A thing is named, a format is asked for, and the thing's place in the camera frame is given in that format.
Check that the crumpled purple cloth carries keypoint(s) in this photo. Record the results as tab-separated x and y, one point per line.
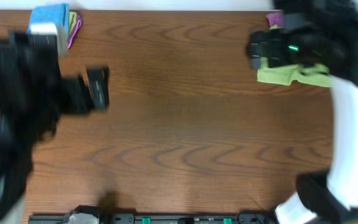
275	19

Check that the blue microfiber cloth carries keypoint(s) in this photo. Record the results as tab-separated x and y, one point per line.
59	14

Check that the folded purple cloth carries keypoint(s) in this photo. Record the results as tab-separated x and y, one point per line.
74	32

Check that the folded green cloth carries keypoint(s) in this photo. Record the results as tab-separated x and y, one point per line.
72	21

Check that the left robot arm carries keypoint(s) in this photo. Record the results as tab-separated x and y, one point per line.
33	96

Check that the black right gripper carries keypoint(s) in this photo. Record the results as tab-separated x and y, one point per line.
275	40

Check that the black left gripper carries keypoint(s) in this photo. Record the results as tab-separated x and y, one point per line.
84	92

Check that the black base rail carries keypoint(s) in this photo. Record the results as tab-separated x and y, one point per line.
127	218

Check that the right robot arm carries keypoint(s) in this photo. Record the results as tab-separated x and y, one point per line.
329	196

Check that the crumpled green cloth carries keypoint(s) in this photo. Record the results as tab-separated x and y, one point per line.
315	75

